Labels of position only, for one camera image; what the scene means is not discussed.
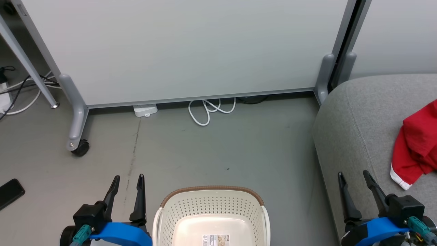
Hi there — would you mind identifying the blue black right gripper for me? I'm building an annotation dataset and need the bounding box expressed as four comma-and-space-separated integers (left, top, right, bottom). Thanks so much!
337, 170, 437, 246

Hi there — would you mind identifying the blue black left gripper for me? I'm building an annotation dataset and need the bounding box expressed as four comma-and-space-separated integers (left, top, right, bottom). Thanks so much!
60, 174, 153, 246

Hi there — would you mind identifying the red garment with white hem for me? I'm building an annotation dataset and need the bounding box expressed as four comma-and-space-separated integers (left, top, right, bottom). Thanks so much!
390, 99, 437, 191

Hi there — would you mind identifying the white basket with brown rim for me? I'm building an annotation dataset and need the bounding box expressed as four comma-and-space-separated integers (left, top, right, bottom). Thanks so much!
153, 186, 271, 246

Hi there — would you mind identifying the printed basket label sticker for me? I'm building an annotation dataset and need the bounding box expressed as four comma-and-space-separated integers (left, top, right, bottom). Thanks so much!
202, 234, 230, 246

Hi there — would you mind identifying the grey fabric sofa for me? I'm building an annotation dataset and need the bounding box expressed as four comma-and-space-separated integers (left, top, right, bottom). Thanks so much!
312, 73, 437, 246

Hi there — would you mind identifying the black caster wheel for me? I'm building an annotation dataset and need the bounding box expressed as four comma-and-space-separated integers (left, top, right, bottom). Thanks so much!
71, 138, 90, 157

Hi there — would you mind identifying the white power adapter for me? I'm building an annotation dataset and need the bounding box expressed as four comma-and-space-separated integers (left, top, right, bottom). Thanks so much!
133, 104, 158, 118

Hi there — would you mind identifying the grey partition foot with caster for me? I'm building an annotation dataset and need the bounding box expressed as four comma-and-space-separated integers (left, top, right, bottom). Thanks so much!
58, 73, 90, 151

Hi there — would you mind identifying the black phone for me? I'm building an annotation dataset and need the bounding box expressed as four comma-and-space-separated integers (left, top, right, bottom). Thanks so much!
0, 178, 25, 210

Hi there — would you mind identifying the white power strip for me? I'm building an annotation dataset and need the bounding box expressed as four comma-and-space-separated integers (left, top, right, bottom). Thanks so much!
0, 82, 13, 114

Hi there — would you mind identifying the large white partition panel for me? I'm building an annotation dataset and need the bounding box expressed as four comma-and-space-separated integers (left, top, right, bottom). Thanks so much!
12, 0, 357, 109

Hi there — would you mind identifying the narrow white partition panel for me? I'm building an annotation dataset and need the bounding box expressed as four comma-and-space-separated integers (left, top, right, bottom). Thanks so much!
341, 0, 437, 80

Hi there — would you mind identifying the grey table leg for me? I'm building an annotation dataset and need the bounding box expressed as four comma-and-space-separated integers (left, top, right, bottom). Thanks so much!
0, 14, 60, 109

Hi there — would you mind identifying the black plug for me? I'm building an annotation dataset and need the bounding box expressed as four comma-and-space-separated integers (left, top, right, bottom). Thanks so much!
0, 66, 16, 83

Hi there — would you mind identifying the teal left cable connector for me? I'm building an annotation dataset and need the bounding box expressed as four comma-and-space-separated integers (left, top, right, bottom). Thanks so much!
71, 225, 93, 245

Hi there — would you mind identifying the teal cable connector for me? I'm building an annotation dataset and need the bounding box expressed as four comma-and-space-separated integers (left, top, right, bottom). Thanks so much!
408, 216, 431, 237
71, 225, 93, 245

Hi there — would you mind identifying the teal right cable connector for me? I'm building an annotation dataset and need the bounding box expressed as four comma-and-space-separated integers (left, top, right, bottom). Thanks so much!
408, 216, 431, 237

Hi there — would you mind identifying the coiled white cable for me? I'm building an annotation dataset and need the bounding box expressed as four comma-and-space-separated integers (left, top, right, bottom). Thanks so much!
188, 97, 237, 126

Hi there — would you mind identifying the long white floor cable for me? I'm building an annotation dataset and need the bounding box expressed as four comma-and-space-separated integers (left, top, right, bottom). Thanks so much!
0, 70, 62, 115

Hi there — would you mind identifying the black cable under partition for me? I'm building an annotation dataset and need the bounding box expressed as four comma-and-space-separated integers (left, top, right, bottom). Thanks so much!
237, 96, 269, 104

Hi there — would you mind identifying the black floor cable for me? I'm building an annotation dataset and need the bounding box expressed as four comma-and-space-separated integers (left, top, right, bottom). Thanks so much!
0, 67, 59, 121

